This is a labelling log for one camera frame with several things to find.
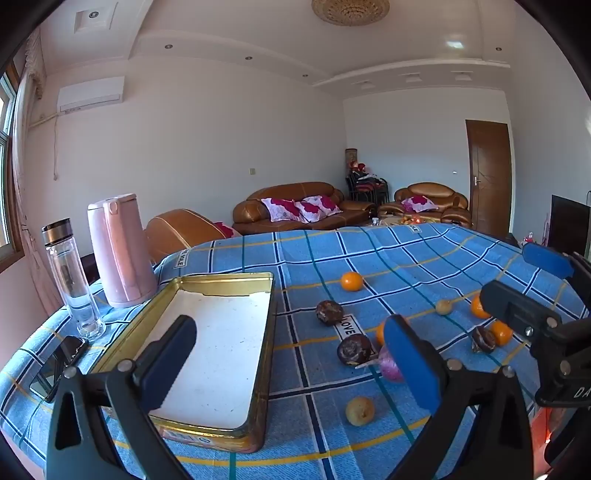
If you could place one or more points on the purple sweet potato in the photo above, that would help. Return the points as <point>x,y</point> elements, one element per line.
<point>390,367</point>

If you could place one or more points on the white air conditioner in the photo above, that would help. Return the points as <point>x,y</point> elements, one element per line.
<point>90,94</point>

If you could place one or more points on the window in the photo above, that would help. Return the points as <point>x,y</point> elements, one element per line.
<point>7,175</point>

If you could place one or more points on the stacked dark chairs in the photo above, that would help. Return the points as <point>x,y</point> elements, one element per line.
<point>367,187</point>

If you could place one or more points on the dark flat panel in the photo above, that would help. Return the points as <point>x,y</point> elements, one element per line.
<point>568,221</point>

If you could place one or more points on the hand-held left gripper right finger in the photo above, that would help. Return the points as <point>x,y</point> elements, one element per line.
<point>413,364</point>

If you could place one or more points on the brown leather armchair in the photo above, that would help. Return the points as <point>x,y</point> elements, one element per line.
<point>184,226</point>
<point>438,190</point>

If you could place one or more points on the pink floral pillow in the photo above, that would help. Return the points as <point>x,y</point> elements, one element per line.
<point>321,206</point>
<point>226,229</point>
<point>418,203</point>
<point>281,210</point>

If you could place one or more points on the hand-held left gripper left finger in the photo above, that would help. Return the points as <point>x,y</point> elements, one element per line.
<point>168,364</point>

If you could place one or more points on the brown leather sofa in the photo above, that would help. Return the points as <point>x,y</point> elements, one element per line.
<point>295,190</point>

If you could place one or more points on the orange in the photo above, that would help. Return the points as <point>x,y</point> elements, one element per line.
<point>478,308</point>
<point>380,334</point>
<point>352,281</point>
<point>501,333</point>

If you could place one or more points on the gold metal tin tray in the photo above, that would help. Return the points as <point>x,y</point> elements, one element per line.
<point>221,332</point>

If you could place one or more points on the round ceiling lamp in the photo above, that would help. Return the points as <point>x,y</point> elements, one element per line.
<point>350,10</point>

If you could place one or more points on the tan round fruit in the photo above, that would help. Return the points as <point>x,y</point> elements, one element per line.
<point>360,410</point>

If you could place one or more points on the coffee table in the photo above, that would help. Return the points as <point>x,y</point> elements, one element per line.
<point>397,221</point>

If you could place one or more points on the brown wooden door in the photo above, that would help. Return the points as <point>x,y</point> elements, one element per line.
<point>487,180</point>

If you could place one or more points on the sheer curtain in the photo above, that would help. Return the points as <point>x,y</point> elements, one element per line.
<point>32,138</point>

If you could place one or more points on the tall decorative vase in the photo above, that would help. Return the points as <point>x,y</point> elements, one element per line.
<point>351,157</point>

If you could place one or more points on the blue plaid tablecloth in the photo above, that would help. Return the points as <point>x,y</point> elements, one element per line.
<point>314,258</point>

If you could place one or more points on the black smartphone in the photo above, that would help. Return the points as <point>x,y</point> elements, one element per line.
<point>55,364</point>

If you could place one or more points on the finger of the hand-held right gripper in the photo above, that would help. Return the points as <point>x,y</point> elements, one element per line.
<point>512,309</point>
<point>547,259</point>

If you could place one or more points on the clear glass bottle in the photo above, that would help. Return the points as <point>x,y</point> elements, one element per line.
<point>74,286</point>

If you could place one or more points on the small tan fruit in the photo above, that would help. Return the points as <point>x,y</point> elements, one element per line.
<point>443,307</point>

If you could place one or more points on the pink electric kettle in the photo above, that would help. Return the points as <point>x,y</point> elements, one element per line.
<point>120,249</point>

